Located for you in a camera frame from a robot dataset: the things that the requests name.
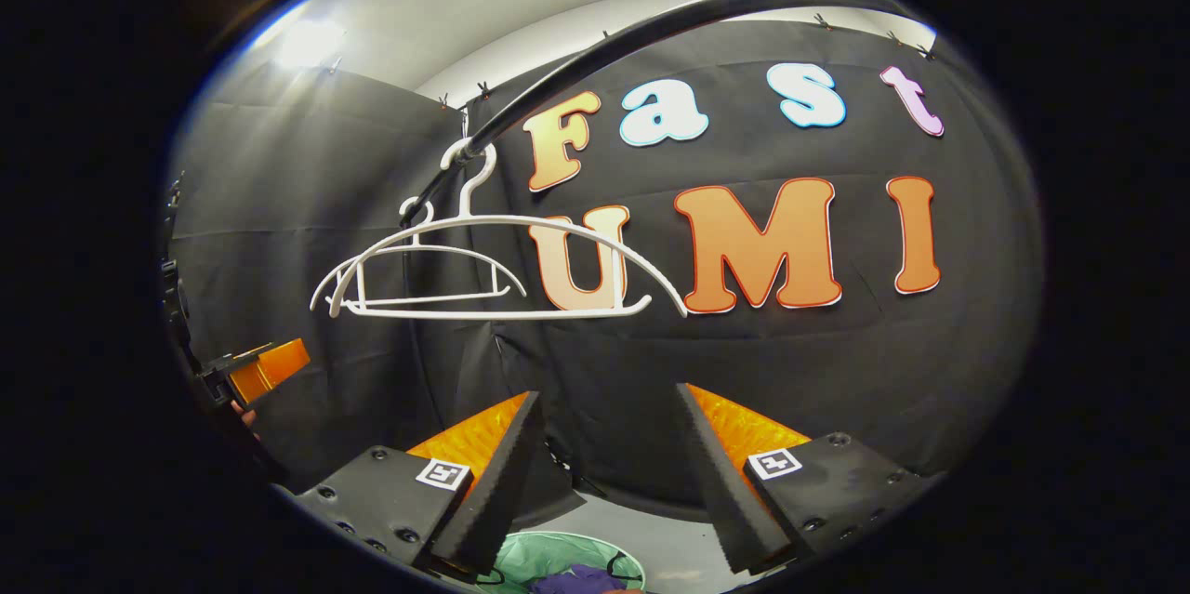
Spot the large white plastic clothes hanger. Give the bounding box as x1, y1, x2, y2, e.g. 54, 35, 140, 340
328, 140, 691, 323

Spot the green mesh laundry hamper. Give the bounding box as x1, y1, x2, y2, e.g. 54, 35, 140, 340
477, 530, 649, 594

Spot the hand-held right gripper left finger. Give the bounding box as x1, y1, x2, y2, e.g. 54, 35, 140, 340
293, 389, 548, 576

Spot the purple corduroy jacket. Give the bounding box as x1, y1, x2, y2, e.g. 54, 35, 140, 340
528, 563, 631, 594

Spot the ceiling light panel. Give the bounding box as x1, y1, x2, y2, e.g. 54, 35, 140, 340
272, 16, 347, 72

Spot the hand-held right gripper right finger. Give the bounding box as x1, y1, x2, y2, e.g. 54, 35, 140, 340
674, 382, 940, 576

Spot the black metal clothes rack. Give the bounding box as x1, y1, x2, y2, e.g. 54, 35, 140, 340
398, 0, 935, 229

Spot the small white plastic clothes hanger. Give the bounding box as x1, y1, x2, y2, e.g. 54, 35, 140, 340
309, 197, 528, 318

